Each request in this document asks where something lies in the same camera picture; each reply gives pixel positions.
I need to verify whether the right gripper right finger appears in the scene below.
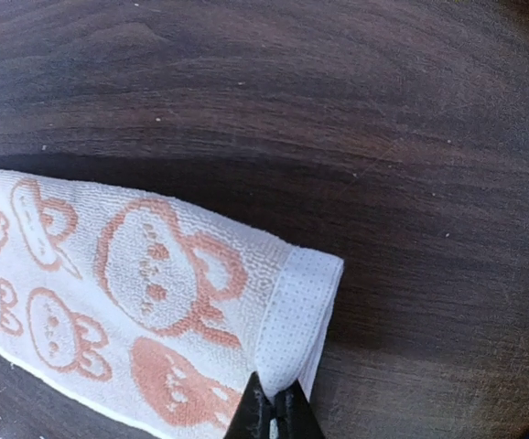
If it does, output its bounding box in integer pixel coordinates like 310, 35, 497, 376
274, 380, 326, 439

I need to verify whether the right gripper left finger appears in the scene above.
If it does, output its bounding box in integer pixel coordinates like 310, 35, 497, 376
224, 372, 273, 439

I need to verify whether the orange bunny pattern towel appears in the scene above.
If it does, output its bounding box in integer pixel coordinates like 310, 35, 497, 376
0, 169, 343, 438

